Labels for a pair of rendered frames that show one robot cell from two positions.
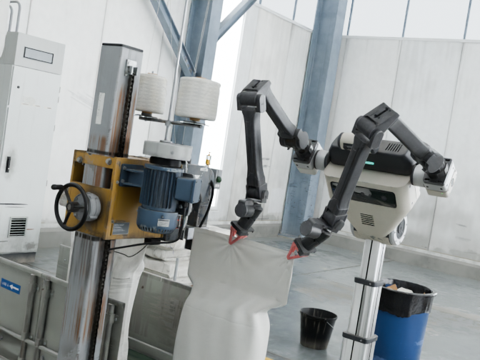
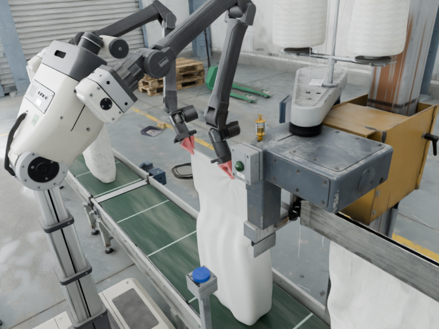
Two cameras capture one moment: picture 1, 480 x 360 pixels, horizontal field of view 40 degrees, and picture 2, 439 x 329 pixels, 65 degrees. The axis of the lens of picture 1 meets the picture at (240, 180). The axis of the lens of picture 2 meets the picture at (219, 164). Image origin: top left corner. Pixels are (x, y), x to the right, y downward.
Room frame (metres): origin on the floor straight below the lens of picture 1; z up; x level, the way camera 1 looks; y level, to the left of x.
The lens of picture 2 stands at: (3.78, 0.32, 1.71)
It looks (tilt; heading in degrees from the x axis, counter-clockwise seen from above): 27 degrees down; 199
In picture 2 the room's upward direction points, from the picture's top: 3 degrees counter-clockwise
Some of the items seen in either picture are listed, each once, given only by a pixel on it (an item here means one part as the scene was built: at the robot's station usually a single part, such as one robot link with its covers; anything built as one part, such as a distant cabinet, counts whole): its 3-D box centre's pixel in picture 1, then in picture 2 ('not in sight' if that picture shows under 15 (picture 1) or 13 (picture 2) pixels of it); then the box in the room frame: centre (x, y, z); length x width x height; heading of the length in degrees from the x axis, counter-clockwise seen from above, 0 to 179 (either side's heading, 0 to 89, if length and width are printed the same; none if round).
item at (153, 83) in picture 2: not in sight; (168, 75); (-2.41, -2.72, 0.22); 1.21 x 0.84 x 0.14; 145
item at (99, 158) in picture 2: not in sight; (91, 132); (1.67, -1.44, 0.74); 0.47 x 0.22 x 0.72; 53
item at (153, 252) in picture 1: (156, 247); not in sight; (5.80, 0.65, 0.44); 0.66 x 0.42 x 0.14; 49
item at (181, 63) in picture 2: not in sight; (165, 68); (-2.37, -2.73, 0.36); 1.20 x 0.82 x 0.14; 141
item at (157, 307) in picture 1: (121, 303); not in sight; (3.40, 0.52, 0.54); 1.05 x 0.02 x 0.41; 55
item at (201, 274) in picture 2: not in sight; (201, 275); (2.98, -0.04, 0.84); 0.06 x 0.06 x 0.02
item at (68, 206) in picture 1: (70, 206); not in sight; (2.40, 0.60, 1.13); 0.18 x 0.11 x 0.18; 55
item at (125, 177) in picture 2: not in sight; (75, 151); (1.25, -2.03, 0.34); 2.21 x 0.39 x 0.09; 55
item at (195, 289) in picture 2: not in sight; (202, 282); (2.98, -0.04, 0.81); 0.08 x 0.08 x 0.06; 55
